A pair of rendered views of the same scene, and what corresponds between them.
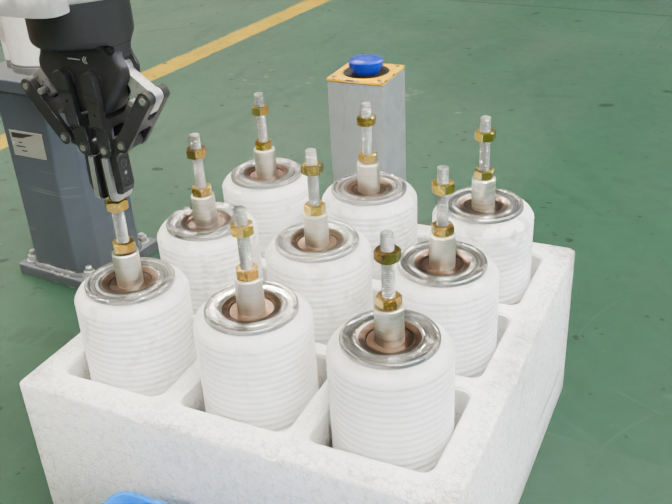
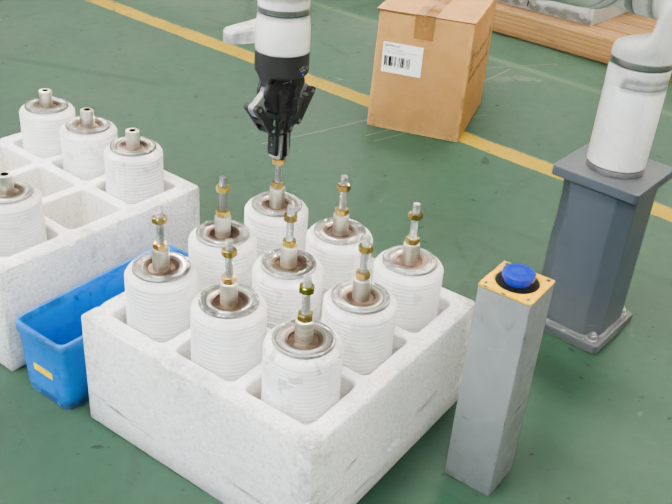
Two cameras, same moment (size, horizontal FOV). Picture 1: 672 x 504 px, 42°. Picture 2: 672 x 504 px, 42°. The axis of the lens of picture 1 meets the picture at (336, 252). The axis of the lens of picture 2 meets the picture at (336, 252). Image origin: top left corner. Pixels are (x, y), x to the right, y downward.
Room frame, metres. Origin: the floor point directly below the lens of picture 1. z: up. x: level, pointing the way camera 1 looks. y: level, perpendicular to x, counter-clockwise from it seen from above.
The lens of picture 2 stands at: (0.87, -0.97, 0.88)
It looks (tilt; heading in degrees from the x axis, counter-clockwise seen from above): 31 degrees down; 97
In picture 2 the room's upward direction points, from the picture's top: 5 degrees clockwise
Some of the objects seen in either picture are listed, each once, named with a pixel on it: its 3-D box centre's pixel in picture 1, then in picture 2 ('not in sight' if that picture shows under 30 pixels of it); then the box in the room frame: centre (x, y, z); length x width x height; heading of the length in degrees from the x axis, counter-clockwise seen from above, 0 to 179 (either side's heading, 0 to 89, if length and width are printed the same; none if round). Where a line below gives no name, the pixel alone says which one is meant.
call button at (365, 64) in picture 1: (366, 66); (518, 277); (0.98, -0.05, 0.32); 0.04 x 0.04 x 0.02
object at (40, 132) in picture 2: not in sight; (51, 152); (0.16, 0.42, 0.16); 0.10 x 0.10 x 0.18
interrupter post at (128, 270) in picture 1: (128, 268); (277, 196); (0.64, 0.18, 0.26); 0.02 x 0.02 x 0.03
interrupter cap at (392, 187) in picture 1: (369, 189); (360, 297); (0.79, -0.04, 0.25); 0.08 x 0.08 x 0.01
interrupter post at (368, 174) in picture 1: (368, 177); (361, 288); (0.79, -0.04, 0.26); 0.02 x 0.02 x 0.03
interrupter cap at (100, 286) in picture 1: (130, 281); (276, 204); (0.64, 0.18, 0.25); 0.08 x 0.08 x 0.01
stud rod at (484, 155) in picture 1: (484, 155); (305, 303); (0.74, -0.14, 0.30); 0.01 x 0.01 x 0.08
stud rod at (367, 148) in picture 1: (367, 139); (364, 262); (0.79, -0.04, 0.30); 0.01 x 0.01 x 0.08
